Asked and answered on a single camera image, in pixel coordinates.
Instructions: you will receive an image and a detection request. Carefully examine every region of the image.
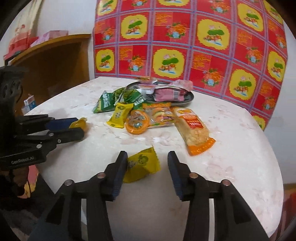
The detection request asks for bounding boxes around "green snack packet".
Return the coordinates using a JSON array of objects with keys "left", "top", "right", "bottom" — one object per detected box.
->
[
  {"left": 113, "top": 87, "right": 145, "bottom": 109},
  {"left": 92, "top": 91, "right": 115, "bottom": 113}
]

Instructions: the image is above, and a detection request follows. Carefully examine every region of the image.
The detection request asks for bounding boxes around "orange rice cracker packet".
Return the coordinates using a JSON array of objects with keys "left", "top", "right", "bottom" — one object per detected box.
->
[{"left": 171, "top": 106, "right": 216, "bottom": 156}]

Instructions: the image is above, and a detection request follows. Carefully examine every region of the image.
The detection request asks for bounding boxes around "person's left hand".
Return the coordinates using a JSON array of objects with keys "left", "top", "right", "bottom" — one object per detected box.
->
[{"left": 1, "top": 167, "right": 29, "bottom": 196}]

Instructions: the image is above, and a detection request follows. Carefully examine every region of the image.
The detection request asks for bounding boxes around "small blue white box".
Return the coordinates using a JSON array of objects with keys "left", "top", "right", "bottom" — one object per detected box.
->
[{"left": 22, "top": 94, "right": 37, "bottom": 115}]

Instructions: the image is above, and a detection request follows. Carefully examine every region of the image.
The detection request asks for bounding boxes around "wooden cabinet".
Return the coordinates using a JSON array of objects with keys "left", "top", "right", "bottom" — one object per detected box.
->
[{"left": 5, "top": 34, "right": 91, "bottom": 115}]

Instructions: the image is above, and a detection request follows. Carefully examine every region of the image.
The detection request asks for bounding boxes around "round orange jelly cup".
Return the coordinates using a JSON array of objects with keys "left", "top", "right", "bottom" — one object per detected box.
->
[{"left": 125, "top": 110, "right": 149, "bottom": 135}]

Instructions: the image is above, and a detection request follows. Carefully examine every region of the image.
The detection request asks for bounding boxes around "dark oval serving plate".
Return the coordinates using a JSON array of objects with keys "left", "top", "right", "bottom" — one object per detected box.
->
[{"left": 126, "top": 80, "right": 194, "bottom": 105}]

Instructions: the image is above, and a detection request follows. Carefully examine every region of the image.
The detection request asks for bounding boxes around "pink box on cabinet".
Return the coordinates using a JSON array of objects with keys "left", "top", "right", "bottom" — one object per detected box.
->
[{"left": 30, "top": 30, "right": 69, "bottom": 47}]

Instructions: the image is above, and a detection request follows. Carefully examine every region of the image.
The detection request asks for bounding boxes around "floral curtain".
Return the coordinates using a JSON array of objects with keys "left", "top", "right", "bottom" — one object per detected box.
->
[{"left": 3, "top": 0, "right": 43, "bottom": 61}]

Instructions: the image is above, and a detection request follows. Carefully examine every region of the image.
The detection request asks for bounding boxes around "clear burger gummy packet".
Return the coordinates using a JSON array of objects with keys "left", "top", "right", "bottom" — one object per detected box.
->
[{"left": 142, "top": 102, "right": 177, "bottom": 128}]

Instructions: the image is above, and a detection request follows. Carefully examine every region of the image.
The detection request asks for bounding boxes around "small orange jelly packet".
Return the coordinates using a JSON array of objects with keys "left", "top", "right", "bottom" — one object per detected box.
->
[{"left": 136, "top": 76, "right": 158, "bottom": 84}]

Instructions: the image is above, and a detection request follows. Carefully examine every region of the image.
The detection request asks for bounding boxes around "pink wafer packet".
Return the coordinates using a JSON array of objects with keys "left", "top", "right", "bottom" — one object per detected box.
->
[{"left": 136, "top": 84, "right": 188, "bottom": 102}]

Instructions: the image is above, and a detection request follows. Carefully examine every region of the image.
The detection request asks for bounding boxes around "pink white snack packet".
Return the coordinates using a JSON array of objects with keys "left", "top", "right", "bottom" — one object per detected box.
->
[{"left": 169, "top": 79, "right": 193, "bottom": 91}]

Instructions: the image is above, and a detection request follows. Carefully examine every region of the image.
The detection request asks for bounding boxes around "red yellow patterned wall cloth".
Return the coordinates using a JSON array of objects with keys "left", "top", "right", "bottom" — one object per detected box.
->
[{"left": 93, "top": 0, "right": 287, "bottom": 129}]

